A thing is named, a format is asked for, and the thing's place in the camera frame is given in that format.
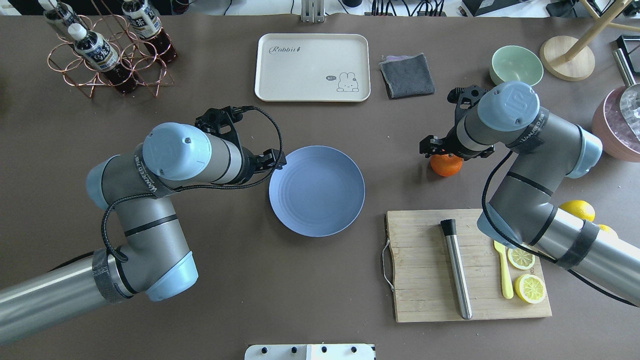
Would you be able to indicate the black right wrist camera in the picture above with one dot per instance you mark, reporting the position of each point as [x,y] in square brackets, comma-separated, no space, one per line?
[465,99]

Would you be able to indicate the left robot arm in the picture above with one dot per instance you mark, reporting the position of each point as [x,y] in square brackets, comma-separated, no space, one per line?
[155,259]

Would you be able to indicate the grey folded cloth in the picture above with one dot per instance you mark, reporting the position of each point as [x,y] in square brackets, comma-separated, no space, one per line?
[407,76]

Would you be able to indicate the sliced lemon pieces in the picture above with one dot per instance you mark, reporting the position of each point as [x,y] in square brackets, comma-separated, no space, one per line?
[529,287]

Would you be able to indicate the green ceramic bowl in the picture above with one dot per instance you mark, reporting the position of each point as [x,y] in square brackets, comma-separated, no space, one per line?
[515,63]

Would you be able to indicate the wooden cutting board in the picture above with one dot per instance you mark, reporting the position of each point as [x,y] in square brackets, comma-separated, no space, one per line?
[422,276]

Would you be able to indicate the pink bowl with ice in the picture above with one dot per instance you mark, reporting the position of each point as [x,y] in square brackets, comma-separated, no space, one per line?
[608,123]

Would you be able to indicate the copper wire bottle holder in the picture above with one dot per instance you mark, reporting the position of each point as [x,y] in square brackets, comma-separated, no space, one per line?
[119,51]

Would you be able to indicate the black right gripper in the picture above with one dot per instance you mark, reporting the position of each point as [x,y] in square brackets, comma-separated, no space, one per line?
[450,141]

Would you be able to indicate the dark drink bottle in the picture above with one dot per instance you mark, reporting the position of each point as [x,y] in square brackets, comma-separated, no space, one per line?
[146,24]
[60,16]
[98,52]

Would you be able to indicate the dark drink bottle back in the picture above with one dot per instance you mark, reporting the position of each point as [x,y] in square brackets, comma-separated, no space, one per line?
[60,16]

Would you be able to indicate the orange fruit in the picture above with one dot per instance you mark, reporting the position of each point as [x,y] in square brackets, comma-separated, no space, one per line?
[446,165]

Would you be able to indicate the dark drink bottle middle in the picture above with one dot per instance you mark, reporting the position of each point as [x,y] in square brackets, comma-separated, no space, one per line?
[146,24]

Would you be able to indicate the black handled knife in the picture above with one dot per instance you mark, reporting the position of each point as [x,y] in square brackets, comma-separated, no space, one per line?
[449,230]

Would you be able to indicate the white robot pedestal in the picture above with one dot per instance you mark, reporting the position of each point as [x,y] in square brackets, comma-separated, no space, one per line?
[317,351]

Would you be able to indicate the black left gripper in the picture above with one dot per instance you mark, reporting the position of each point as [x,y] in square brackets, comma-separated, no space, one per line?
[248,169]

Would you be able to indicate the yellow lemon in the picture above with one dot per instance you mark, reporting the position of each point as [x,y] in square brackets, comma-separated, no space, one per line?
[580,209]
[609,230]

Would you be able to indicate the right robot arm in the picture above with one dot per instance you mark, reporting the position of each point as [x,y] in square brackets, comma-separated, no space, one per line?
[549,149]

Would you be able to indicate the wooden cup tree stand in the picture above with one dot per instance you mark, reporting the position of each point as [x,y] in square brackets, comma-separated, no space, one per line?
[570,59]

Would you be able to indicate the dark drink bottle front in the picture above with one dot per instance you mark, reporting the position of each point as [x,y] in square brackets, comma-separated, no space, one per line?
[98,52]

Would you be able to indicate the blue plastic plate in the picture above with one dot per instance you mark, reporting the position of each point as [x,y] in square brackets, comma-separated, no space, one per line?
[319,192]

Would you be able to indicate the beige plastic tray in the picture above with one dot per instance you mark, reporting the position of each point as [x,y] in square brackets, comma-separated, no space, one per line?
[319,67]

